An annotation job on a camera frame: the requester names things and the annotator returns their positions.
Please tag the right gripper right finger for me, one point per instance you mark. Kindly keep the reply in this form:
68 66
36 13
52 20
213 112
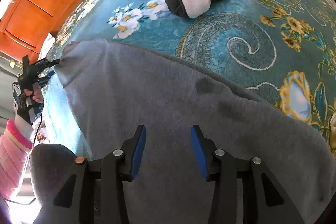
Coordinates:
245 191

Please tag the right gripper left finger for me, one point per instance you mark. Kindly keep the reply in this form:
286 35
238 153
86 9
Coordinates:
72 200

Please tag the grey fleece sweatshirt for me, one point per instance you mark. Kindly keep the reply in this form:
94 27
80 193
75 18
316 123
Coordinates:
113 87

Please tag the pink sleeved left forearm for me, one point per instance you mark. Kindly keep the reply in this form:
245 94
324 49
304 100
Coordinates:
15 149

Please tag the gloved left hand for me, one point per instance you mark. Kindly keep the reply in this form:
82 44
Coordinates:
28 104

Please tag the pink striped pillow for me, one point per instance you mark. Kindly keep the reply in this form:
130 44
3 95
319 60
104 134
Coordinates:
46 46

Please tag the blue floral bed blanket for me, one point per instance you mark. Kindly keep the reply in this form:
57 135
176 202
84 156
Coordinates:
283 50

